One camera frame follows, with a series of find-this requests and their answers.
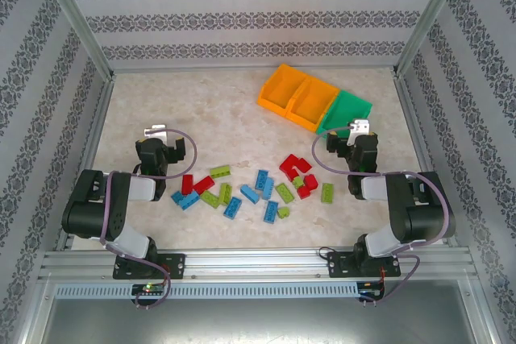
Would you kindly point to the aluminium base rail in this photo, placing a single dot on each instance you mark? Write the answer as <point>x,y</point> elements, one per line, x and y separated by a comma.
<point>258,263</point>

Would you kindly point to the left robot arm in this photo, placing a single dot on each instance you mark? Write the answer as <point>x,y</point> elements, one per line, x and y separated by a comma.
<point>92,203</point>

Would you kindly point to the aluminium frame post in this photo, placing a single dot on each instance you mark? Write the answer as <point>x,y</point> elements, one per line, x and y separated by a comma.
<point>76,17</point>
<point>431,17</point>

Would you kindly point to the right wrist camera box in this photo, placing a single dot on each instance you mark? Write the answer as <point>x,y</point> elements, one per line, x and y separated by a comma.
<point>360,125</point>

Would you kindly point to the left circuit board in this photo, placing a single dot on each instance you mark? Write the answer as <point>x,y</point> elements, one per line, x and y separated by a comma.
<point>149,289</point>

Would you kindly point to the circuit board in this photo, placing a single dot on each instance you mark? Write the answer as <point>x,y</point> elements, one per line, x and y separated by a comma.
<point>371,293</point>
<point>149,289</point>

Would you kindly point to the metal front tray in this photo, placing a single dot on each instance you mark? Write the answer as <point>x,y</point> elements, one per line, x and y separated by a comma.
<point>258,322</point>

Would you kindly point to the small green lego brick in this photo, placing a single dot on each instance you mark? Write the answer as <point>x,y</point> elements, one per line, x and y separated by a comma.
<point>284,212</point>
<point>298,183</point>

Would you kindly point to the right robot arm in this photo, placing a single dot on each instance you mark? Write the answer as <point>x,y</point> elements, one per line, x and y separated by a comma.
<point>423,215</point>

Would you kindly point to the orange plastic bin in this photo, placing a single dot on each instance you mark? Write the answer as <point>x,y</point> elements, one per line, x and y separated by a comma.
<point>312,104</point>
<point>282,86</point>

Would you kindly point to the aluminium side rail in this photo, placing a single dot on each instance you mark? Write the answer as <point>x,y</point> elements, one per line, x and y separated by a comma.
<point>415,126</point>
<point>98,118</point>

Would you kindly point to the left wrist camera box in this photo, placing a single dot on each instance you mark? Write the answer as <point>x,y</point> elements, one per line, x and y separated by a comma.
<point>155,130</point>

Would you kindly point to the blue lego brick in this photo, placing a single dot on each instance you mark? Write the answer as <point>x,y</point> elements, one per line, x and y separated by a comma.
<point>271,212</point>
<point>250,193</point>
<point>268,189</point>
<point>189,200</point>
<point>261,179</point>
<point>233,208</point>
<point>176,197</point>

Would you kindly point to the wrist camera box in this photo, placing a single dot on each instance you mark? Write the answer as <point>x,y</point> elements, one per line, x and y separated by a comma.
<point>360,125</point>
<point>155,130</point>

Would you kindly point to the green plastic bin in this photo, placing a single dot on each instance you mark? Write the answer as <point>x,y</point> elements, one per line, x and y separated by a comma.
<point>344,108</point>

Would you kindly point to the right circuit board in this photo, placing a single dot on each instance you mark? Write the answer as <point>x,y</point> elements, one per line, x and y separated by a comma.
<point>371,293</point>

